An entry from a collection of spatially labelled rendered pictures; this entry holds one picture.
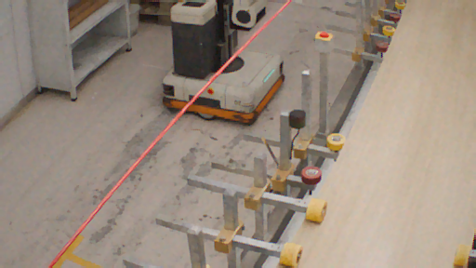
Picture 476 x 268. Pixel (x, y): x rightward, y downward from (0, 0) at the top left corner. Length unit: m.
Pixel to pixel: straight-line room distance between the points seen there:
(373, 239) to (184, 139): 2.37
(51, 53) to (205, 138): 1.46
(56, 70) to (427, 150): 3.17
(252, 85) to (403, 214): 2.24
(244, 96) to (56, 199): 1.44
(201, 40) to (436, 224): 2.46
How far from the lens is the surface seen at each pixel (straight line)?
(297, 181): 2.64
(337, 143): 2.77
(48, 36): 4.98
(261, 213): 2.51
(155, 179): 4.13
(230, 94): 4.41
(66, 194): 4.13
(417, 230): 2.38
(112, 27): 5.73
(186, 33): 4.41
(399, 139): 2.85
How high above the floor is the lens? 2.47
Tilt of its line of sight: 33 degrees down
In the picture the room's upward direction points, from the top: 2 degrees counter-clockwise
